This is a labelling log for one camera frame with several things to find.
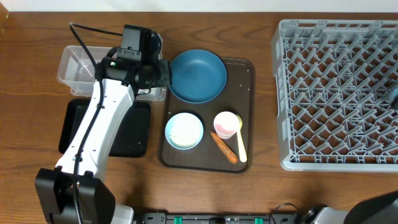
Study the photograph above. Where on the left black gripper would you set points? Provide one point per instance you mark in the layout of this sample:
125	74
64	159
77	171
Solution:
163	66

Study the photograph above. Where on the light blue cup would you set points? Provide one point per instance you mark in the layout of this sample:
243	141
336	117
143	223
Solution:
393	99

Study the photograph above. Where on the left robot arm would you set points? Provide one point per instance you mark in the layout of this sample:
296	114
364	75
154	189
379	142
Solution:
74	191

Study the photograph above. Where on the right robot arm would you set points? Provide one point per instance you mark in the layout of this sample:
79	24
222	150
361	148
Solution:
377	210

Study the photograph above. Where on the grey dishwasher rack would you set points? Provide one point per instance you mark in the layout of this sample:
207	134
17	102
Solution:
333	80

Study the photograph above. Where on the dark blue plate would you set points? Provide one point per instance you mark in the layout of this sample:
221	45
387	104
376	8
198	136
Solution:
198	76

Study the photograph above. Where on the light blue rice bowl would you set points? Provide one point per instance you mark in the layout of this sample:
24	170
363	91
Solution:
184	131

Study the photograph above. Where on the black tray bin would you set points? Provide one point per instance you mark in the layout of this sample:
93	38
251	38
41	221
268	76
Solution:
131	137

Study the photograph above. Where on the clear plastic bin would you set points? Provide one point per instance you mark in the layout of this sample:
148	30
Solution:
77	71

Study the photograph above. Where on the dark brown serving tray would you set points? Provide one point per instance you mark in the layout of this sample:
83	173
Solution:
237	97

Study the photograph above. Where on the pink cup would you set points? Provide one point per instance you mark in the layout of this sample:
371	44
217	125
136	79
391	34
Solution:
226	124

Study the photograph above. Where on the orange carrot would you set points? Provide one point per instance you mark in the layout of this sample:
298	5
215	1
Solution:
226	150

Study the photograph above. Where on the cream plastic spoon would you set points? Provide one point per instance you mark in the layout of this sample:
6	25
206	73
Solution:
241	148

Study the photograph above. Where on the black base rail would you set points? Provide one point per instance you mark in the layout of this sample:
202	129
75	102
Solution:
163	218

